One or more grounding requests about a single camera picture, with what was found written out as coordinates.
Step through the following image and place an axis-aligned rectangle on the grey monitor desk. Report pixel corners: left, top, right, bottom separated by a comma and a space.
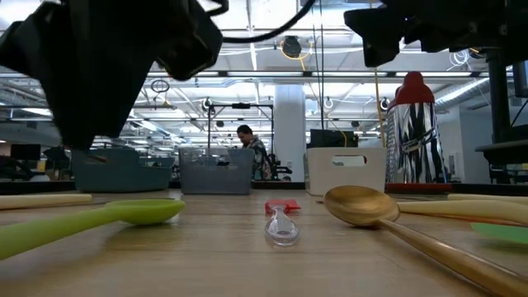
474, 139, 528, 185

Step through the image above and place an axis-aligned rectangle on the green spatula clear handle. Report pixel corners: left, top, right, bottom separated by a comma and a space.
469, 221, 528, 245

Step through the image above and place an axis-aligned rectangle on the black background monitor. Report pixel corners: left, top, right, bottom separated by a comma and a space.
308, 128, 360, 149

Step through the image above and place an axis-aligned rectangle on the yellow hanging cable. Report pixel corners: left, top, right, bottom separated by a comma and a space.
373, 65, 388, 149

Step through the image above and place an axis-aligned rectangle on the white plastic bin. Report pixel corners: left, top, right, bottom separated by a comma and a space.
304, 147, 388, 197

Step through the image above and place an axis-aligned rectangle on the red and grey container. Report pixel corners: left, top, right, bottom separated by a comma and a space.
385, 71, 453, 193

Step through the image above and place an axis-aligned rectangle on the black aluminium table frame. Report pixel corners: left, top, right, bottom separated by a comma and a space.
0, 179, 528, 197

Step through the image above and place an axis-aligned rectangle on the black camera rig frame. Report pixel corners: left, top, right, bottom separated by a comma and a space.
205, 101, 276, 182

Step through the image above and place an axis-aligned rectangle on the person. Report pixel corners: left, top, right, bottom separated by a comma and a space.
236, 124, 273, 182

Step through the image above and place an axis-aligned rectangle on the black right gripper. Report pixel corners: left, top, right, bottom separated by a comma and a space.
344, 0, 475, 68

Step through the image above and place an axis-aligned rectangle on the orange spatula clear handle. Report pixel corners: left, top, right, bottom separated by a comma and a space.
428, 213, 528, 229

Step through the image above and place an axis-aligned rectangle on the black monitor stand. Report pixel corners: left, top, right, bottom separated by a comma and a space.
488, 48, 514, 144

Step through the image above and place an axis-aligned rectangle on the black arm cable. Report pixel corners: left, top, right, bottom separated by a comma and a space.
205, 0, 318, 45

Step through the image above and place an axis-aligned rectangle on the red spatula clear handle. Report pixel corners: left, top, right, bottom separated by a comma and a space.
263, 199, 302, 248

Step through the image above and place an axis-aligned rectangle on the lime green silicone spoon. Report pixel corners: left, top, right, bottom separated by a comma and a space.
0, 199, 186, 262

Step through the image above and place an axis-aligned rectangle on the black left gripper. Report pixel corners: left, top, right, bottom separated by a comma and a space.
0, 0, 224, 149

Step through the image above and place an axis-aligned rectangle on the black looped cable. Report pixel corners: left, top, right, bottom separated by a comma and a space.
311, 0, 326, 144

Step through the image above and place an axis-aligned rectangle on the black ceiling cable reel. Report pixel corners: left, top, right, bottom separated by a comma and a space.
282, 35, 302, 59

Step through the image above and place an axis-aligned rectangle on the gold metal spoon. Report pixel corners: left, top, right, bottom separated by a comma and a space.
323, 185, 528, 297

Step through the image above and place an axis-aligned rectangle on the teal plastic bin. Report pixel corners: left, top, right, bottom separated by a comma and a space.
70, 147, 177, 194

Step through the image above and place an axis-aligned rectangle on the cream-handled table knife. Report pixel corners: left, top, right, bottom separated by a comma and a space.
447, 193, 528, 206
0, 192, 93, 211
397, 200, 528, 227

